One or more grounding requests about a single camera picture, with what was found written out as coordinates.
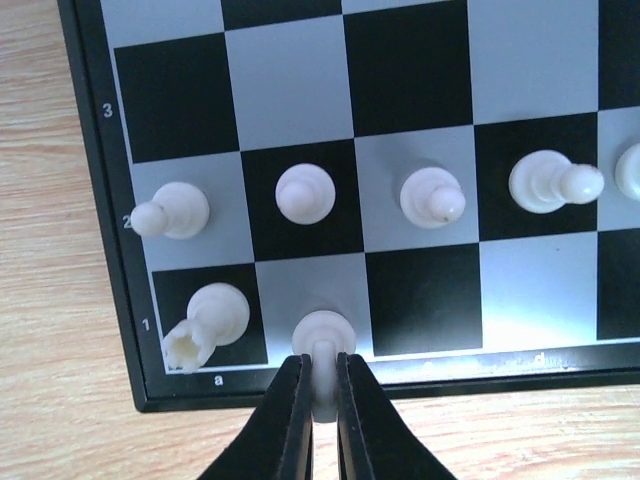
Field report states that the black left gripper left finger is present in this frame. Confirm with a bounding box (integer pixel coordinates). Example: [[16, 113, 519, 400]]
[[200, 354, 313, 480]]

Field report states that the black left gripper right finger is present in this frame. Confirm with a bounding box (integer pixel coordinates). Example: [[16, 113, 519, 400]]
[[336, 352, 454, 480]]

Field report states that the white pawn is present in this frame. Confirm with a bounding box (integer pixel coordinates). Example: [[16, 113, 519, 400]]
[[614, 143, 640, 202], [130, 182, 210, 240], [508, 150, 605, 214], [399, 167, 466, 229]]

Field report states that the white chess piece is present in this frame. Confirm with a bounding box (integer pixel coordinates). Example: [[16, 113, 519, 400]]
[[275, 163, 336, 225], [161, 282, 251, 373], [292, 310, 356, 423]]

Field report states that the black and white chessboard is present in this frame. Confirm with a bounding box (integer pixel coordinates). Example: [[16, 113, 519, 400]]
[[58, 1, 639, 412]]

